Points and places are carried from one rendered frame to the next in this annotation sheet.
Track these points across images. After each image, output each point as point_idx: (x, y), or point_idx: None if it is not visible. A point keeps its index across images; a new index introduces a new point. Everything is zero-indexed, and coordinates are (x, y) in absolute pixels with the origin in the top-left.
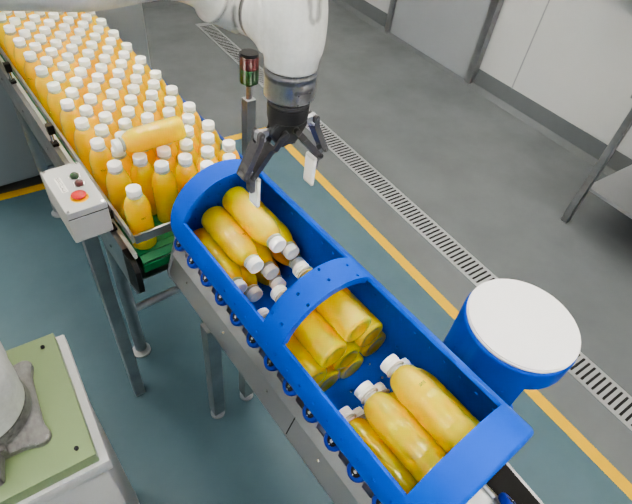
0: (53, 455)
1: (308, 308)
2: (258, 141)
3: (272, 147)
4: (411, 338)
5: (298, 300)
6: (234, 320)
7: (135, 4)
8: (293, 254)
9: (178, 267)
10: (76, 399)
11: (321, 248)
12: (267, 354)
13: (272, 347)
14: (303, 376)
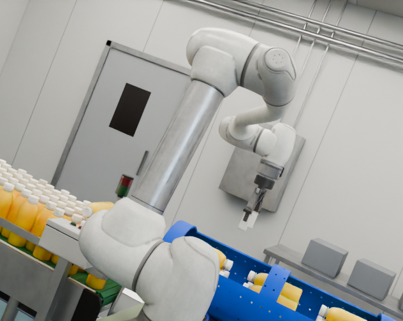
0: None
1: (285, 279)
2: (259, 193)
3: (258, 199)
4: (307, 314)
5: (278, 277)
6: (203, 320)
7: (258, 123)
8: (227, 277)
9: (127, 302)
10: None
11: (233, 278)
12: (258, 317)
13: (268, 307)
14: (296, 314)
